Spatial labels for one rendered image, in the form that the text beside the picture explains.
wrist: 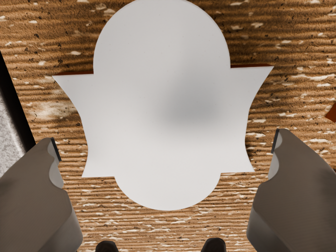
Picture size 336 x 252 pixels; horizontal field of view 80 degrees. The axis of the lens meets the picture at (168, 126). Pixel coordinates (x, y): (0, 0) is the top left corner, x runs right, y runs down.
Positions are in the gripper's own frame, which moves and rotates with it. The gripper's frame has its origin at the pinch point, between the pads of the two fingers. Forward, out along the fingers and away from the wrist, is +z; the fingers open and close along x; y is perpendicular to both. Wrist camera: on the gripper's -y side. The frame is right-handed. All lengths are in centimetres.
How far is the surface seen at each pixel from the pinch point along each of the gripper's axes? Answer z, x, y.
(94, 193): 0.4, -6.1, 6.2
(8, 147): 2.7, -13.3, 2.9
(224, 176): 0.4, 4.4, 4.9
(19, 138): 2.9, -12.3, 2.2
